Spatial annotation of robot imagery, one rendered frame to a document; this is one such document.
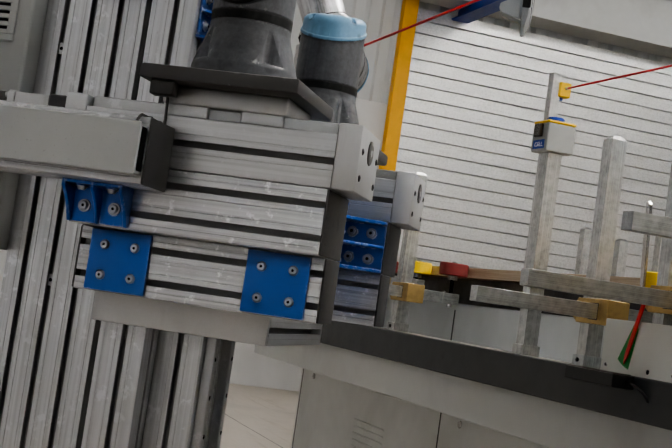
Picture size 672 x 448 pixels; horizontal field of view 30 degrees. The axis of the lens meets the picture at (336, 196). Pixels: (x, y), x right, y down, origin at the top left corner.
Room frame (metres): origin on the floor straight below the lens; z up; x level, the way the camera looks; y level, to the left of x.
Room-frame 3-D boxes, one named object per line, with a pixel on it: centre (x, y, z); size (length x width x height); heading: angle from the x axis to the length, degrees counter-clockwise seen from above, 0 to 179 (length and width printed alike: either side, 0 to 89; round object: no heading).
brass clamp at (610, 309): (2.51, -0.55, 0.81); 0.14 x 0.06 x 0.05; 19
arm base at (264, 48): (1.76, 0.15, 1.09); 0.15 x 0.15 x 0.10
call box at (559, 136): (2.78, -0.46, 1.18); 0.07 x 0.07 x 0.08; 19
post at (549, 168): (2.78, -0.46, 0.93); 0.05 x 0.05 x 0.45; 19
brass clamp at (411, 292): (3.46, -0.23, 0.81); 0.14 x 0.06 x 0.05; 19
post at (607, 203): (2.53, -0.55, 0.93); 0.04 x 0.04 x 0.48; 19
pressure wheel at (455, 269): (3.48, -0.35, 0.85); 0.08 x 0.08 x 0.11
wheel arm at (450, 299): (3.42, -0.17, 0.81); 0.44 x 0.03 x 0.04; 109
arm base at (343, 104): (2.24, 0.05, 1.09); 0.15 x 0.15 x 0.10
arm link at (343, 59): (2.25, 0.05, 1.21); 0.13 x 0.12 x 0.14; 175
